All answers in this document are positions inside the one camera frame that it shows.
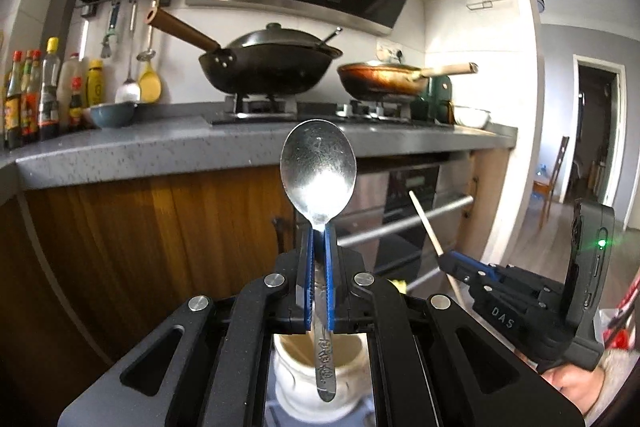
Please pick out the yellow squeeze bottle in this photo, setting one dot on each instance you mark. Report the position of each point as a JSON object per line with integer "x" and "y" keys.
{"x": 94, "y": 84}

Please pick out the white wall socket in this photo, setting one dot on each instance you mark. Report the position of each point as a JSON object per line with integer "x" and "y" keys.
{"x": 389, "y": 52}

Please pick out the stainless built-in oven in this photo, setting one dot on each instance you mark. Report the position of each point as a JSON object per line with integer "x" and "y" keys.
{"x": 415, "y": 207}

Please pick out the hanging metal ladle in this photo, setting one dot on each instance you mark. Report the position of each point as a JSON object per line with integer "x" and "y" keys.
{"x": 127, "y": 92}

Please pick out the blue ceramic bowl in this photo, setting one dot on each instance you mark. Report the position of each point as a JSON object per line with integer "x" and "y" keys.
{"x": 110, "y": 116}

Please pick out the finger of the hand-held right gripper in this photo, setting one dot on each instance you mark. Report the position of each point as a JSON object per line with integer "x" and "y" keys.
{"x": 465, "y": 263}

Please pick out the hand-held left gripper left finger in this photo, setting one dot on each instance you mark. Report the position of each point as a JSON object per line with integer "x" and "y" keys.
{"x": 306, "y": 279}

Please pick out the hanging peeler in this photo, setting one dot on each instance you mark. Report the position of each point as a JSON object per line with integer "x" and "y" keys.
{"x": 110, "y": 32}

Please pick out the wooden chopstick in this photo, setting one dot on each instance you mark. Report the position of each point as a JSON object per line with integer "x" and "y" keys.
{"x": 425, "y": 219}

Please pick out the person's right forearm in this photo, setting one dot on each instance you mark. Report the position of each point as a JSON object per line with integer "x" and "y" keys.
{"x": 617, "y": 372}

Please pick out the white floral ceramic utensil holder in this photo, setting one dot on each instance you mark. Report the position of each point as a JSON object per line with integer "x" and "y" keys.
{"x": 295, "y": 372}

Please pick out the gas stove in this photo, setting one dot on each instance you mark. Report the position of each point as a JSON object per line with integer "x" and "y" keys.
{"x": 310, "y": 109}

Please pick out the black cooking ladle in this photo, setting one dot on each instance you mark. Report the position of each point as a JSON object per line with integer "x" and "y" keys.
{"x": 331, "y": 36}

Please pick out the wooden chair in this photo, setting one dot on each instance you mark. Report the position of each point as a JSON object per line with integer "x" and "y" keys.
{"x": 552, "y": 177}

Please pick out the metal spoon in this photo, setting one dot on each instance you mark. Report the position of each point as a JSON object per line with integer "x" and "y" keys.
{"x": 317, "y": 177}

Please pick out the person's right hand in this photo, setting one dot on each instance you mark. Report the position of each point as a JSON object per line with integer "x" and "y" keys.
{"x": 570, "y": 387}

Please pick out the green kitchen appliance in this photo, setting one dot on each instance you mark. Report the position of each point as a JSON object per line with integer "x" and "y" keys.
{"x": 435, "y": 99}

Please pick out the metal towel rack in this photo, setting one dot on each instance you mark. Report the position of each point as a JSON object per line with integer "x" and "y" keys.
{"x": 487, "y": 3}

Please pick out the white bowl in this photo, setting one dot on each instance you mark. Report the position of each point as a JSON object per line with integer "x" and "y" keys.
{"x": 472, "y": 117}

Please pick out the grey speckled countertop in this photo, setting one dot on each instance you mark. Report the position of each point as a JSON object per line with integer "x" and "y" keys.
{"x": 175, "y": 142}

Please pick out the small dark bottle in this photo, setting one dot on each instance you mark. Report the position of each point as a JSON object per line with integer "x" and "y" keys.
{"x": 75, "y": 107}

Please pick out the clear bottle with yellow cap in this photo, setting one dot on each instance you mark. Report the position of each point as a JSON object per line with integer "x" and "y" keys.
{"x": 50, "y": 97}

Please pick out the wooden kitchen cabinet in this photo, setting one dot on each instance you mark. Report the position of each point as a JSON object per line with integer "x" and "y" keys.
{"x": 125, "y": 257}

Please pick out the hanging yellow ladle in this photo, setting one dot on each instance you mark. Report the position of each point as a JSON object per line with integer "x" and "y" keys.
{"x": 150, "y": 84}

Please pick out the black wok with lid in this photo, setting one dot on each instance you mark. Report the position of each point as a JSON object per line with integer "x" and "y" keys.
{"x": 265, "y": 67}

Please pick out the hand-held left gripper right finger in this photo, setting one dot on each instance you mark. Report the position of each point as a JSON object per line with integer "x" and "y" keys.
{"x": 330, "y": 279}

